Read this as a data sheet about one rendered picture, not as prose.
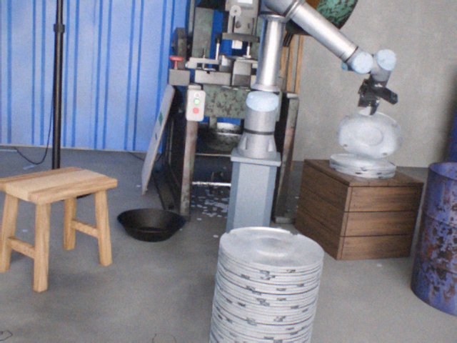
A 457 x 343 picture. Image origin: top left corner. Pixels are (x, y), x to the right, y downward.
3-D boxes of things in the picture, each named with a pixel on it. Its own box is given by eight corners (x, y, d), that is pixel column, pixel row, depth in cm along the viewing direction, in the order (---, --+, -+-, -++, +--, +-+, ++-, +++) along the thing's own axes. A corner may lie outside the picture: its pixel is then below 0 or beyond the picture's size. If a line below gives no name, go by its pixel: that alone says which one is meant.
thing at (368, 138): (415, 146, 234) (415, 144, 235) (378, 102, 223) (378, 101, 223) (360, 166, 254) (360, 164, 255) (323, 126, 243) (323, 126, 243)
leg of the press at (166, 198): (191, 221, 257) (208, 28, 235) (167, 221, 255) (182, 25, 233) (168, 172, 344) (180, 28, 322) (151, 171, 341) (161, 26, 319)
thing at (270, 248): (338, 248, 154) (339, 246, 154) (295, 280, 130) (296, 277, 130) (252, 222, 169) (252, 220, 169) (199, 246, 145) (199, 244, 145)
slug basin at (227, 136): (265, 156, 273) (267, 136, 270) (199, 152, 265) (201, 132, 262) (248, 142, 305) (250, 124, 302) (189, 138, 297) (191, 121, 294)
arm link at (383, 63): (375, 46, 202) (398, 48, 201) (368, 66, 211) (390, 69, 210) (374, 61, 198) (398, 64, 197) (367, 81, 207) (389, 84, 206)
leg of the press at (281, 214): (295, 224, 270) (321, 40, 248) (273, 224, 267) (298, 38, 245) (249, 176, 356) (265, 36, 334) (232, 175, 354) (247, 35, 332)
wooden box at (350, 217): (410, 256, 241) (425, 182, 232) (336, 261, 227) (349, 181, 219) (359, 226, 277) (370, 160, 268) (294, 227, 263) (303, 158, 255)
